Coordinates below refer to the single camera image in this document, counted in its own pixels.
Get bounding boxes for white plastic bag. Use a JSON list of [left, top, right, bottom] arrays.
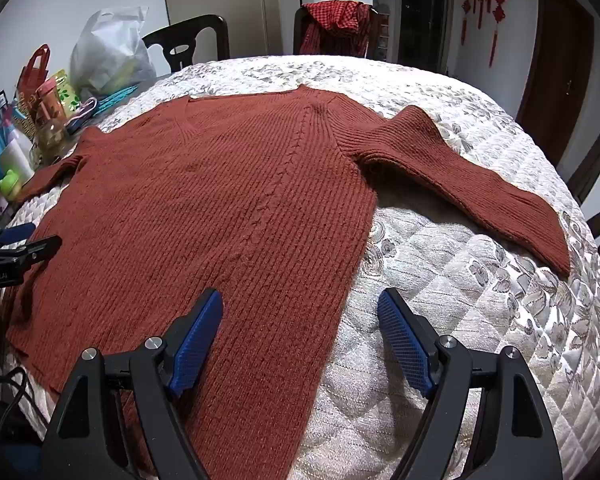
[[70, 6, 156, 102]]

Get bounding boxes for red checked cloth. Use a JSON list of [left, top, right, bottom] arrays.
[[300, 1, 373, 57]]

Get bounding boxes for rust red knit sweater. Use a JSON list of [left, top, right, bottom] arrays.
[[2, 84, 586, 480]]

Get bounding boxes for green toy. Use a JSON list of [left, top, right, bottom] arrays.
[[0, 169, 24, 197]]

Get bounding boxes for black cable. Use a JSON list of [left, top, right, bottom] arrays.
[[0, 366, 48, 443]]

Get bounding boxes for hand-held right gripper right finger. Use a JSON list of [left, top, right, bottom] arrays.
[[376, 287, 565, 480]]

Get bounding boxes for brown wooden door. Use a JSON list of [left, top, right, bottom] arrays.
[[516, 0, 597, 168]]

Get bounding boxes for glass jar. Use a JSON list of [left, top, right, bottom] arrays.
[[34, 117, 70, 162]]

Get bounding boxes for blue clothes hangers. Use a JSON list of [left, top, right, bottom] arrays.
[[87, 85, 139, 116]]

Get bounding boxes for beige quilted floral blanket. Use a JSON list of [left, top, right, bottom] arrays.
[[0, 54, 600, 480]]

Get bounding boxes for green leaf print packet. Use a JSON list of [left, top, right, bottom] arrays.
[[47, 69, 84, 111]]

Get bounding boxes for red gift bag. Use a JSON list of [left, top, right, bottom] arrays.
[[16, 44, 51, 111]]

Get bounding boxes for white bottle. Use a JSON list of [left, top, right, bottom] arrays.
[[0, 137, 35, 186]]

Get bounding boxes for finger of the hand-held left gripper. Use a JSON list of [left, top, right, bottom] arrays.
[[7, 235, 63, 267], [0, 223, 37, 245]]

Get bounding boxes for pink cup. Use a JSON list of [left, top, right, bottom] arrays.
[[35, 80, 63, 122]]

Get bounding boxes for dark wooden chair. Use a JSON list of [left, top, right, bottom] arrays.
[[141, 14, 231, 78], [293, 2, 382, 58], [565, 120, 600, 253]]

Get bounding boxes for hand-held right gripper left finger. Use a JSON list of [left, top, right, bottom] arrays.
[[41, 287, 225, 480]]

